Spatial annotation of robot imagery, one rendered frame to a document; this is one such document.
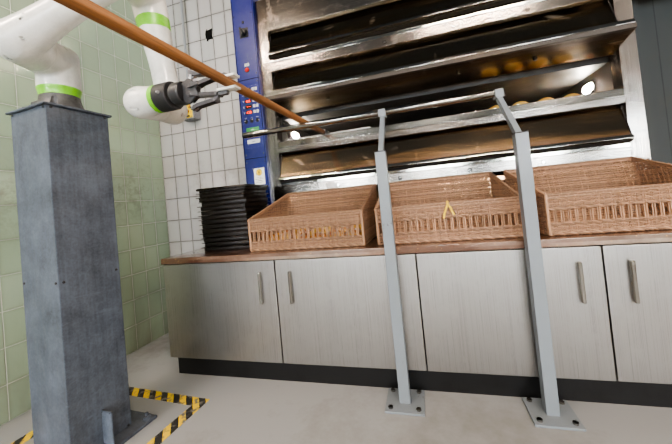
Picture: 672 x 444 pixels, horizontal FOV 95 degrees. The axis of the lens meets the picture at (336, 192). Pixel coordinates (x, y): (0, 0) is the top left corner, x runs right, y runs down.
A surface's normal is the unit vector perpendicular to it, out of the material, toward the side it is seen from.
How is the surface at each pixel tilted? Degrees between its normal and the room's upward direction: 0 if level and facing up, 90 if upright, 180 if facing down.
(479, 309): 90
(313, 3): 90
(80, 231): 90
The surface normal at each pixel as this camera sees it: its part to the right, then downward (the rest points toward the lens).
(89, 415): 0.94, -0.10
